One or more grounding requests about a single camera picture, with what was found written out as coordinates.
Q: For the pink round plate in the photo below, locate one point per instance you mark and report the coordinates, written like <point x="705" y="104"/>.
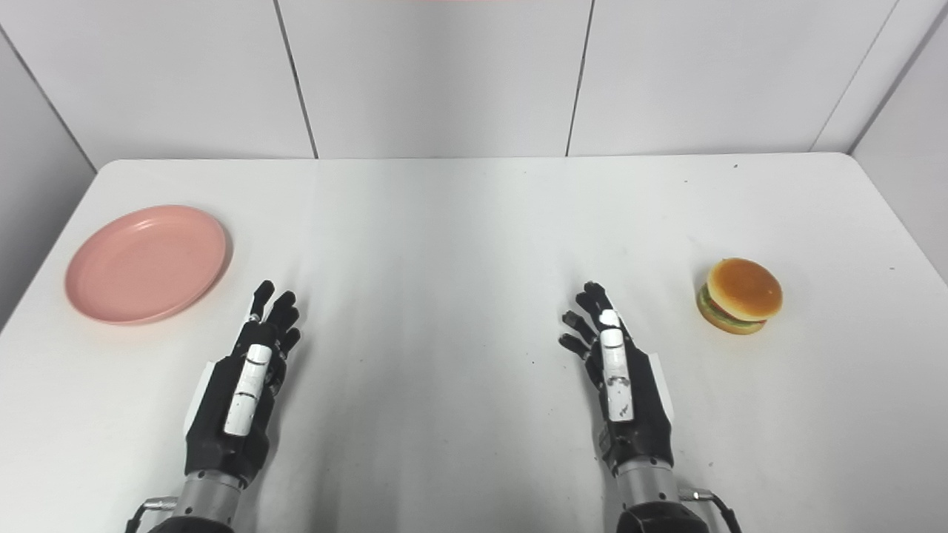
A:
<point x="146" y="264"/>

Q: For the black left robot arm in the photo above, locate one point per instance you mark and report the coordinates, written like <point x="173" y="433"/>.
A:
<point x="204" y="507"/>

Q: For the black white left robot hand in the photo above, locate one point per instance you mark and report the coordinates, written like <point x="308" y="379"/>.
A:
<point x="222" y="414"/>

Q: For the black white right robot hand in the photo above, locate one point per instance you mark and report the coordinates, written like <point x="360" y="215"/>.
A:
<point x="641" y="414"/>

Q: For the toy hamburger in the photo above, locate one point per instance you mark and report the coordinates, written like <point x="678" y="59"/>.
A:
<point x="743" y="290"/>

